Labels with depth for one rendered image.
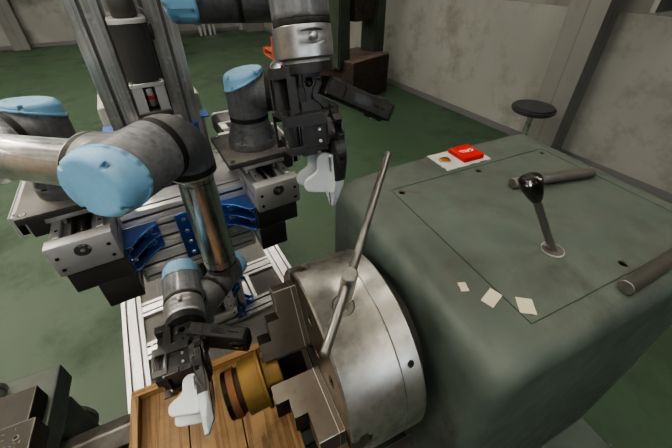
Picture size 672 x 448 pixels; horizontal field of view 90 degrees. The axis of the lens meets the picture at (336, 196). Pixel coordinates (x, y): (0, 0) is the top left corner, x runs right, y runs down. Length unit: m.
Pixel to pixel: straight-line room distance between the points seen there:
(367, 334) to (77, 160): 0.48
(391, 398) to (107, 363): 1.80
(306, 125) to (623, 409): 2.00
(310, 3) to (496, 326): 0.47
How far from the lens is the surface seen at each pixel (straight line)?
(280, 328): 0.60
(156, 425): 0.89
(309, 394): 0.60
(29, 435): 0.83
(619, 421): 2.15
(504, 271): 0.59
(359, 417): 0.54
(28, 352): 2.47
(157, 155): 0.61
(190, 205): 0.76
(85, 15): 1.13
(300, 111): 0.46
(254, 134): 1.05
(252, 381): 0.60
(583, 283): 0.63
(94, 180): 0.60
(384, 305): 0.53
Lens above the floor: 1.65
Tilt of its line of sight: 35 degrees down
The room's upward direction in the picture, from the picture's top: straight up
